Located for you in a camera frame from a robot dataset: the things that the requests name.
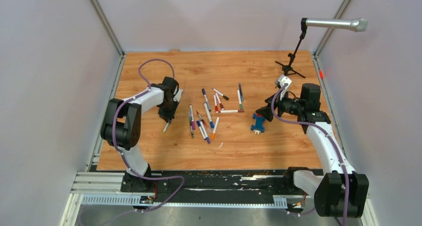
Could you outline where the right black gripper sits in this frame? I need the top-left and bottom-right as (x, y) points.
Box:
(256, 89), (304, 122)

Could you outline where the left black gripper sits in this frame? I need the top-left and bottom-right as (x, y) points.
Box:
(158, 99), (180, 124)

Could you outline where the dark green cap pen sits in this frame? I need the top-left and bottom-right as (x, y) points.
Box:
(188, 114), (194, 138)

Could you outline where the clear cap grey pen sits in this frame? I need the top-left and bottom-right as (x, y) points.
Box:
(238, 83), (244, 102)

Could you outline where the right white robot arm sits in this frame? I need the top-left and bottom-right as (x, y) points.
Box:
(256, 83), (369, 219)

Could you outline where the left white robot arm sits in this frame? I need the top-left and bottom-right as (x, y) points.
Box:
(100, 77), (183, 193)

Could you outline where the blue red toy robot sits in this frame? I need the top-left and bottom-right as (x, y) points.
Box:
(250, 113), (265, 134)

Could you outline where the purple cap marker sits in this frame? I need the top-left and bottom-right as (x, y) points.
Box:
(189, 104), (196, 130)

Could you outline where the navy cap marker lower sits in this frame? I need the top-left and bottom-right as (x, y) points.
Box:
(196, 120), (206, 140)

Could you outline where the purple tip white marker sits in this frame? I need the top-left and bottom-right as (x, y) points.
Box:
(200, 120), (211, 144)

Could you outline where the orange red cap marker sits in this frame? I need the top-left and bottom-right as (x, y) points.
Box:
(195, 110), (208, 128)

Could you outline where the brown cap marker horizontal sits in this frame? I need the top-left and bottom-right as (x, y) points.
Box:
(218, 110), (244, 113)

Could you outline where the black microphone tripod stand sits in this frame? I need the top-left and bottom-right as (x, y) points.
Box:
(275, 18), (308, 79)

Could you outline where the dark red cap marker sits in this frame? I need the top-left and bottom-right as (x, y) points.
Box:
(215, 93), (224, 110)

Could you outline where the silver microphone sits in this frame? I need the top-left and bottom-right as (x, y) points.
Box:
(301, 18), (369, 32)

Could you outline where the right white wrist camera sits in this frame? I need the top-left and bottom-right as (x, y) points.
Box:
(275, 75), (292, 92)

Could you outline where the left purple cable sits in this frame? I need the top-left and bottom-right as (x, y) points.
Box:
(112, 58), (185, 214)

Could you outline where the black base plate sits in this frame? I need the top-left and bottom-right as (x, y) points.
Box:
(120, 169), (309, 204)

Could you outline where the grey slotted cable duct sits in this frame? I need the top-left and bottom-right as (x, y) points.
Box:
(81, 194), (288, 209)

